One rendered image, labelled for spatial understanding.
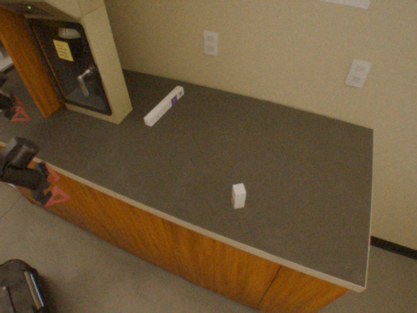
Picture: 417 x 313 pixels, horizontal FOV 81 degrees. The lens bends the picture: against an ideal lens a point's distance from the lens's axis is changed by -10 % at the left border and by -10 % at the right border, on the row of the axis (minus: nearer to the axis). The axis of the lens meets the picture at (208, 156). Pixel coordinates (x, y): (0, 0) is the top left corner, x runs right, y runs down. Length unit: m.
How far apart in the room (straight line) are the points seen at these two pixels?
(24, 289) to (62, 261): 0.35
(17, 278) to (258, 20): 1.82
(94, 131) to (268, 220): 0.81
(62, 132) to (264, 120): 0.89
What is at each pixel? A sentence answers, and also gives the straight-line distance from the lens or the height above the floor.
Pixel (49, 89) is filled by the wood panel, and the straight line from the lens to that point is 1.42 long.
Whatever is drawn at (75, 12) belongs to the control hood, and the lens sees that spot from 0.98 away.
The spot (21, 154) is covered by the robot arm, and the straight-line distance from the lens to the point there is 0.79.
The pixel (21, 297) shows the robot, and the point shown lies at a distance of 1.83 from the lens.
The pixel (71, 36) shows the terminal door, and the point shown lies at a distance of 1.07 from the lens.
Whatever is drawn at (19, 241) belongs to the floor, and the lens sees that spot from 2.33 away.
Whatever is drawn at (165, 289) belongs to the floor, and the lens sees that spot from 1.78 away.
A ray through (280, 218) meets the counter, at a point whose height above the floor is 0.94.
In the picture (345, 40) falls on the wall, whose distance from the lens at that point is 1.14.
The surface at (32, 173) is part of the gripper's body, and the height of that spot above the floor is 1.16.
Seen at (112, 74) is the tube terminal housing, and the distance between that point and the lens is 1.13.
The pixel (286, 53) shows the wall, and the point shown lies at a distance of 1.19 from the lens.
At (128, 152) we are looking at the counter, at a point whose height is 0.94.
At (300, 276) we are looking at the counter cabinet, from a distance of 0.99.
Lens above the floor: 1.70
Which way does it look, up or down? 48 degrees down
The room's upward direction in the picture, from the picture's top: 2 degrees counter-clockwise
